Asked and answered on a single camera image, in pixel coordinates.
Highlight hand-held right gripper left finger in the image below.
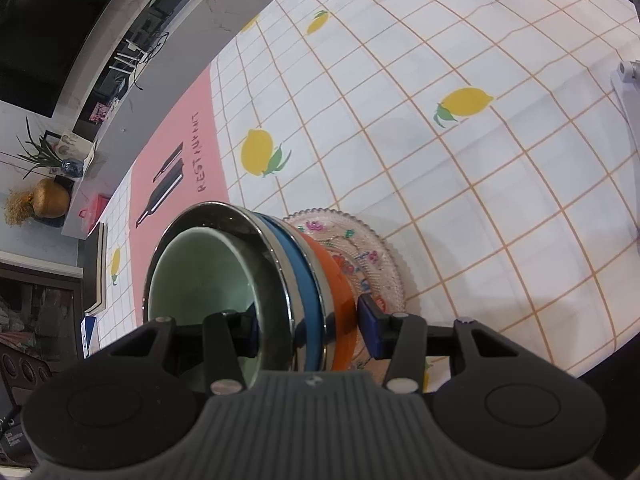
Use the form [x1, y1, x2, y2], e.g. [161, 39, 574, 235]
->
[107, 310, 261, 396]

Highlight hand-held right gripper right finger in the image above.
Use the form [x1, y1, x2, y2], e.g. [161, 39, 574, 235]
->
[357, 294, 507, 395]

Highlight orange steel bowl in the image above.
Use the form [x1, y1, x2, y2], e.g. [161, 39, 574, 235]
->
[299, 233, 362, 372]

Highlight clear glass plate beaded rim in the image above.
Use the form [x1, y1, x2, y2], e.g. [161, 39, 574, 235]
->
[281, 207, 407, 369]

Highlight green ceramic bowl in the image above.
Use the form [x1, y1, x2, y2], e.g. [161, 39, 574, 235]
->
[147, 227, 264, 387]

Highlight blue steel bowl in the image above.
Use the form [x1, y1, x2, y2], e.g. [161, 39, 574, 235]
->
[141, 201, 327, 374]

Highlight white and blue box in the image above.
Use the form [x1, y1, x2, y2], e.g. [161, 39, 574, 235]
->
[79, 314, 99, 359]

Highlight lemon-print checked tablecloth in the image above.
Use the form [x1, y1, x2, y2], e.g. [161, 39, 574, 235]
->
[81, 0, 640, 397]

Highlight black book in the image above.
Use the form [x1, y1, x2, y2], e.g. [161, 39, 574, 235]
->
[82, 222, 109, 314]

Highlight pink storage box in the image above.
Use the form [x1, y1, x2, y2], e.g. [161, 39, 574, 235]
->
[77, 192, 112, 237]

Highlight pink placemat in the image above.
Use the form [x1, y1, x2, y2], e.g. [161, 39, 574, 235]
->
[128, 67, 232, 327]

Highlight gold vase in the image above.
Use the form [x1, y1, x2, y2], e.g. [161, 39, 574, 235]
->
[32, 177, 72, 219]

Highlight dried yellow flowers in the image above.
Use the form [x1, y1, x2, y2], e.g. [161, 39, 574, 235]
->
[4, 186, 37, 227]

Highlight green leafy plant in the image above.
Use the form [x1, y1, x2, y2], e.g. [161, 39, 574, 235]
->
[16, 117, 67, 178]

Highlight marble television cabinet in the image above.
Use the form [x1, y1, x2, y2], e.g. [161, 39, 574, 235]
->
[60, 0, 322, 239]

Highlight white router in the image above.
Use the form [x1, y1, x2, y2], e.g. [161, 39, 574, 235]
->
[109, 34, 147, 92]

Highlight white device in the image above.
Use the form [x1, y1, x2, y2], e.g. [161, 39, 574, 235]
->
[609, 59, 640, 157]

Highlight black television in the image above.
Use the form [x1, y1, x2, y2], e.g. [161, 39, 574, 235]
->
[0, 0, 192, 118]

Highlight white photo frame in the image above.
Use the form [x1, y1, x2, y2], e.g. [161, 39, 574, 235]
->
[42, 129, 97, 162]

